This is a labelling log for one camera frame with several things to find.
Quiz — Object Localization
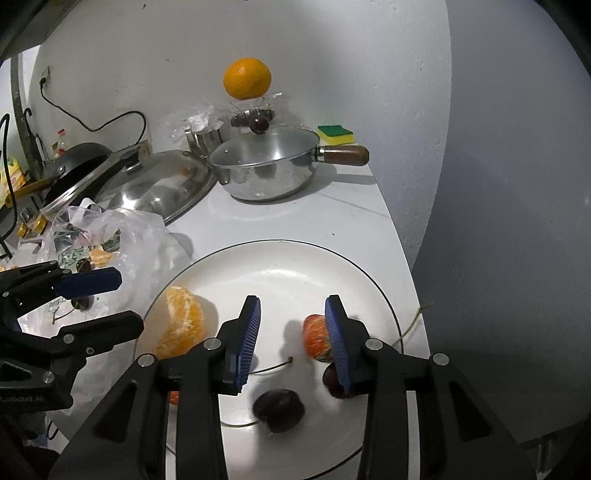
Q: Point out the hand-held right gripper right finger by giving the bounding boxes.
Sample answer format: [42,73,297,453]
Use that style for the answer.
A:
[324,294,537,480]

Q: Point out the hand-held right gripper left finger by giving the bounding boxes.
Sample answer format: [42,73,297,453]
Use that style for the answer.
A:
[48,295,262,480]

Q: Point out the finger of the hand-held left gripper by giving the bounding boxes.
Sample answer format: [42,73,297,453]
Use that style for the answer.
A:
[11,310,145,372]
[0,261,123,324]

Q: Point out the clear printed plastic bag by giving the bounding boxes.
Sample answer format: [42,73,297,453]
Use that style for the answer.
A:
[18,198,195,416]

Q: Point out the white round plate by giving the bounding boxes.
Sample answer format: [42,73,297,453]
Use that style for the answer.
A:
[137,239,402,467]

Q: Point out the large steel lid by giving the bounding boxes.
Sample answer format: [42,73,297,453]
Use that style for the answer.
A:
[44,148,218,227]

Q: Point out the black wok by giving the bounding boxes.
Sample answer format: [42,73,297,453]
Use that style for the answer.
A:
[14,143,114,197]

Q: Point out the yellow packets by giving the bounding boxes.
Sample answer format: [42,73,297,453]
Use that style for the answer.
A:
[0,157,28,206]

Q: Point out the grey metal pole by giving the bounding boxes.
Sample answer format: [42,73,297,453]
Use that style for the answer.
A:
[9,53,47,171]

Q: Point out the small steel cup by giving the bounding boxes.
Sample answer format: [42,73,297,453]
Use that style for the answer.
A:
[185,127,222,153]

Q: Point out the crumpled clear plastic wrap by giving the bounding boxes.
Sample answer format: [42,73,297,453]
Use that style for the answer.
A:
[168,105,232,144]

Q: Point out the glass pot lid brown knob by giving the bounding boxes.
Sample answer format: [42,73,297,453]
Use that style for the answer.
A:
[209,115,321,167]

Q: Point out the green yellow sponge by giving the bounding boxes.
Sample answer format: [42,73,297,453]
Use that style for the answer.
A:
[317,124,355,145]

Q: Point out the clear glass bowl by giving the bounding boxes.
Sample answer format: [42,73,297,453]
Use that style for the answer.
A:
[226,92,284,130]

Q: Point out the whole orange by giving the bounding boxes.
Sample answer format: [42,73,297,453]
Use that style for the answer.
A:
[223,58,272,100]

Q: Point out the black power cable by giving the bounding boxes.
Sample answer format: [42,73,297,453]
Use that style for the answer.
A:
[39,78,147,144]

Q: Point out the steel pot with wooden handle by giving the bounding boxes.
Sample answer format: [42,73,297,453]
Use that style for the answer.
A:
[208,127,370,202]

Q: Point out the thick black cable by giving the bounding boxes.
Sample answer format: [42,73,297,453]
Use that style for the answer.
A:
[0,108,33,259]

